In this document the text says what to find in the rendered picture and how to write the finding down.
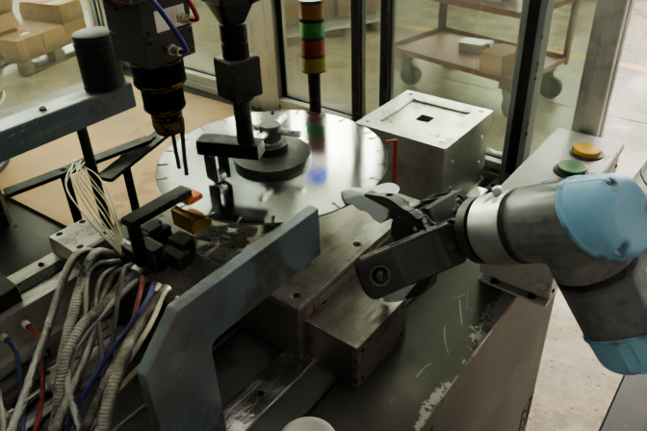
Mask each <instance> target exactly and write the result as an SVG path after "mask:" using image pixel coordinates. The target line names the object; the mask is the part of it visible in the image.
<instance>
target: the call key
mask: <svg viewBox="0 0 647 431"><path fill-rule="evenodd" d="M573 152H574V153H575V154H576V155H578V156H581V157H585V158H596V157H599V156H600V153H601V148H600V147H599V146H597V145H595V144H593V143H589V142H579V143H576V144H575V145H574V148H573Z"/></svg>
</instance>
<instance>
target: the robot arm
mask: <svg viewBox="0 0 647 431"><path fill-rule="evenodd" d="M399 191H400V188H399V186H397V185H396V184H393V183H385V184H382V185H378V186H374V187H371V188H367V189H363V188H350V189H347V190H343V191H341V194H342V196H343V198H344V200H345V202H346V204H351V205H353V206H354V207H355V208H357V209H358V210H359V211H365V212H367V213H368V214H369V215H370V216H371V217H372V218H373V219H374V220H375V221H377V222H378V223H383V222H384V221H386V220H388V219H390V218H392V219H394V220H393V221H392V224H391V231H392V232H391V233H390V234H391V236H392V237H393V238H394V240H395V241H394V242H392V243H390V244H388V245H385V246H383V247H380V248H379V249H377V250H374V251H372V252H369V253H367V254H365V255H362V256H360V257H358V258H357V259H356V260H355V262H354V269H355V272H356V274H357V277H358V279H359V282H360V284H361V287H362V289H363V291H364V293H365V294H367V295H368V296H369V297H370V298H371V299H379V298H381V297H383V299H384V301H386V302H399V301H403V300H405V299H406V300H407V299H409V298H412V297H415V296H418V295H420V294H422V293H424V292H425V291H427V290H428V289H430V288H431V287H432V286H433V285H434V284H435V282H436V280H437V274H438V273H440V272H442V271H445V270H447V269H450V268H452V267H454V266H458V265H460V264H463V263H464V262H465V261H466V257H467V258H468V259H469V260H470V261H472V262H474V263H476V264H489V265H491V266H511V265H527V264H546V265H547V266H548V268H549V270H550V271H551V273H552V275H553V276H554V278H555V280H556V283H557V285H558V287H559V289H560V291H561V293H562V295H563V297H564V299H565V301H566V302H567V304H568V306H569V308H570V310H571V312H572V314H573V316H574V318H575V319H576V321H577V323H578V324H579V326H580V328H581V330H582V333H583V339H584V341H585V342H587V343H589V345H590V347H591V348H592V350H593V352H594V354H595V355H596V357H597V359H598V360H599V362H600V363H601V364H602V365H603V366H604V367H605V368H606V369H608V370H610V371H612V372H615V373H618V374H622V375H636V374H646V373H647V161H646V162H645V163H644V165H643V166H642V167H641V169H640V170H639V171H638V172H637V174H636V175H635V176H634V178H633V179H632V178H630V177H628V176H626V175H624V174H620V173H597V174H589V175H574V176H570V177H567V178H565V179H563V180H557V181H552V182H547V183H541V184H535V185H530V186H524V187H520V188H515V189H510V190H502V187H501V186H495V187H493V188H492V192H489V193H484V194H482V195H480V196H474V197H470V198H468V199H466V197H465V195H464V192H463V190H452V191H447V192H442V193H437V194H432V195H430V196H429V197H427V198H425V199H423V200H421V201H420V202H419V203H417V204H416V205H414V206H412V207H411V206H410V205H409V203H408V202H407V201H406V199H405V198H403V197H401V196H399V195H398V193H399ZM443 195H445V196H443ZM438 196H443V197H438ZM457 196H459V197H460V198H458V199H456V197H457ZM435 197H437V198H435ZM461 200H462V201H463V203H462V202H461Z"/></svg>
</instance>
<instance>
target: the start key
mask: <svg viewBox="0 0 647 431"><path fill-rule="evenodd" d="M557 171H558V172H560V173H561V174H564V175H567V176H574V175H584V174H585V171H586V167H585V165H584V164H582V163H580V162H578V161H573V160H564V161H561V162H559V163H558V165H557Z"/></svg>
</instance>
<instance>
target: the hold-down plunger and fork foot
mask: <svg viewBox="0 0 647 431"><path fill-rule="evenodd" d="M233 111H234V118H235V126H236V135H237V136H228V135H218V134H206V133H203V134H202V135H201V136H200V137H199V138H198V140H197V141H196V142H195V144H196V150H197V155H203V156H204V163H205V168H206V174H207V178H208V179H210V180H211V181H213V182H214V183H218V182H219V178H218V172H217V165H216V158H215V157H218V164H219V167H220V166H221V167H222V168H223V169H224V171H225V173H226V177H228V178H229V177H231V172H230V165H229V158H235V159H246V160H255V161H259V159H260V158H261V157H262V155H263V154H264V152H265V144H264V139H262V138H255V137H254V132H253V123H252V113H251V105H250V101H249V102H247V103H243V104H235V103H233Z"/></svg>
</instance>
